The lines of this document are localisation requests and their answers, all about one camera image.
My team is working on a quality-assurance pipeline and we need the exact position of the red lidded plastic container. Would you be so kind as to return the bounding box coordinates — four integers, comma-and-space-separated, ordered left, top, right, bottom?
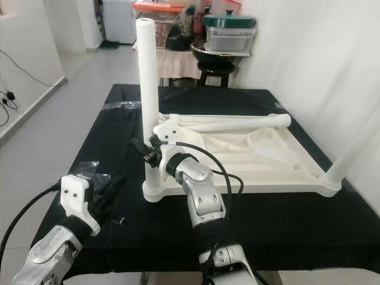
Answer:
214, 0, 243, 15

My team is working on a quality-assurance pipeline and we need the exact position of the black wall cable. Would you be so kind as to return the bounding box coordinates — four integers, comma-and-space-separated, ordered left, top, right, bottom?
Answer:
0, 50, 60, 125

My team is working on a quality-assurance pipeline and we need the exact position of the black metal wok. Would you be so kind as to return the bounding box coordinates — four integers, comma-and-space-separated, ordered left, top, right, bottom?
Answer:
190, 40, 253, 63

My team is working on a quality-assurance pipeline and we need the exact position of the white chest freezer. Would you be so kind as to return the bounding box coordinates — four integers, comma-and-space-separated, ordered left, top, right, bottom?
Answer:
102, 0, 136, 45

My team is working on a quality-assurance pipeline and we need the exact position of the clear plastic bag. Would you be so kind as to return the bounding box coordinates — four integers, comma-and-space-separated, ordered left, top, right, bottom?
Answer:
104, 101, 142, 110

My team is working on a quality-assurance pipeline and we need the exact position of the green pot lid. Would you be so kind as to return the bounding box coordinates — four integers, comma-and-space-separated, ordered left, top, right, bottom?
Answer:
203, 10, 257, 29

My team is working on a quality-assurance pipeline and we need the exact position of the translucent storage box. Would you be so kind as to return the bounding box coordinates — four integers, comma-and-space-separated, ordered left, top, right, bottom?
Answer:
205, 25, 257, 54

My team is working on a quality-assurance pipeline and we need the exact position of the white plastic table top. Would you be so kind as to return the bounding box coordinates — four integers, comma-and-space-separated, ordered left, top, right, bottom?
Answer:
142, 112, 343, 200

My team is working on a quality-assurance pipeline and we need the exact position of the red printed carton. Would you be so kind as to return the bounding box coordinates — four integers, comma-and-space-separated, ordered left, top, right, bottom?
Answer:
151, 12, 182, 49

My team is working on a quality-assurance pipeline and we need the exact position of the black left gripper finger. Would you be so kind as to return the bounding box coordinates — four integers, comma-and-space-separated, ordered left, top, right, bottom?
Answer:
103, 175, 129, 201
104, 198, 126, 227

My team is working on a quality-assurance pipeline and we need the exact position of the orange plastic lid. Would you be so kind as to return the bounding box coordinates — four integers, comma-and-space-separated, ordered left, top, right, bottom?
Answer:
134, 2, 185, 14

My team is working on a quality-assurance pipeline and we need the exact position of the clear plastic wrap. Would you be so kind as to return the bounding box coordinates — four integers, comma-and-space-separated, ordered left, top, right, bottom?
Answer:
62, 159, 116, 185

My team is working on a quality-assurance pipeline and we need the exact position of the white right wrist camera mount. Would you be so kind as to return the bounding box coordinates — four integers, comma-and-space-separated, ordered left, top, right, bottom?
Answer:
153, 116, 185, 173

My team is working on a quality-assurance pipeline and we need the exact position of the pink towel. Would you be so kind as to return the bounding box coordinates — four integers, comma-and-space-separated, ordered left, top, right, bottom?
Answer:
135, 47, 200, 79

